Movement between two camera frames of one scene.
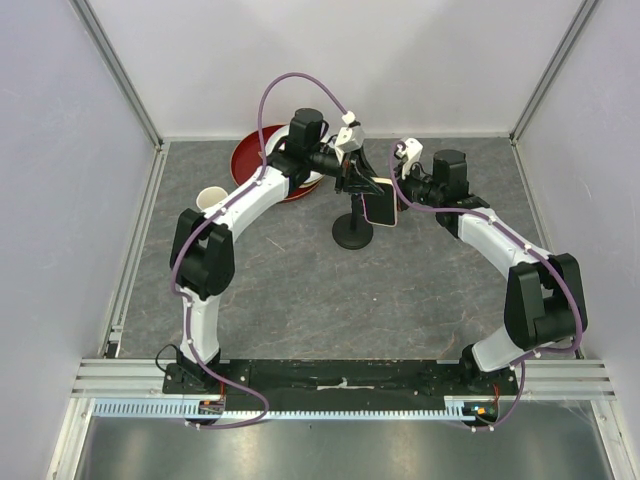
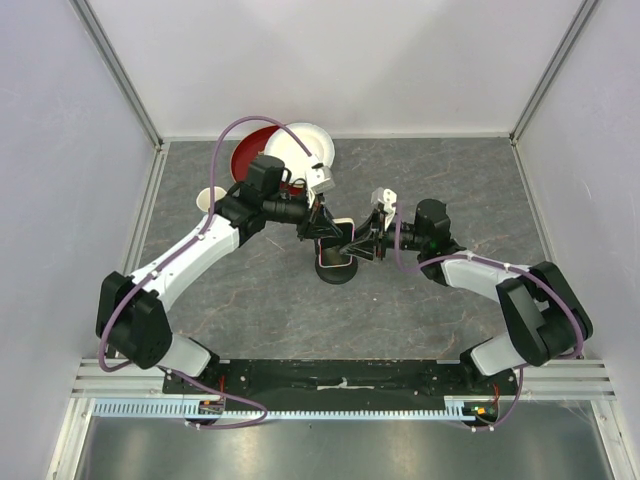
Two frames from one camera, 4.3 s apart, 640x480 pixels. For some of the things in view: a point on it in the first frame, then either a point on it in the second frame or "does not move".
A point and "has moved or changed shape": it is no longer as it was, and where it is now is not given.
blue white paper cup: x=209 y=196 does not move
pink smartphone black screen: x=381 y=209 has moved or changed shape
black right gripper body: x=417 y=189 → x=380 y=235
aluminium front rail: x=566 y=379 does not move
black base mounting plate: x=344 y=379 does not move
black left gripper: x=354 y=173 → x=317 y=222
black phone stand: x=352 y=230 → x=334 y=275
